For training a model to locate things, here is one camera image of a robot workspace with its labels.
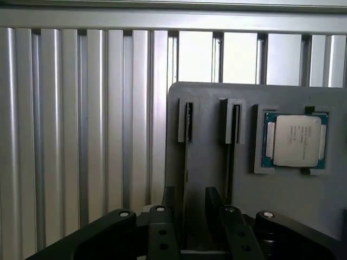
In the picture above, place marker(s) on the grey plastic parts rack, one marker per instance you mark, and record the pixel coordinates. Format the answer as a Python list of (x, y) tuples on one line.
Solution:
[(284, 195)]

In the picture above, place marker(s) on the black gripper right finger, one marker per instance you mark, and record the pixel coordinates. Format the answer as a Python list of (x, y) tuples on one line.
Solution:
[(238, 235)]

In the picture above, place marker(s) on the CPU with silver lid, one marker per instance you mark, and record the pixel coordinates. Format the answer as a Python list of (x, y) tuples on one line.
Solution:
[(295, 140)]

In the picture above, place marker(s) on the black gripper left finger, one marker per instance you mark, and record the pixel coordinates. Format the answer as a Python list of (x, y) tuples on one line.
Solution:
[(162, 233)]

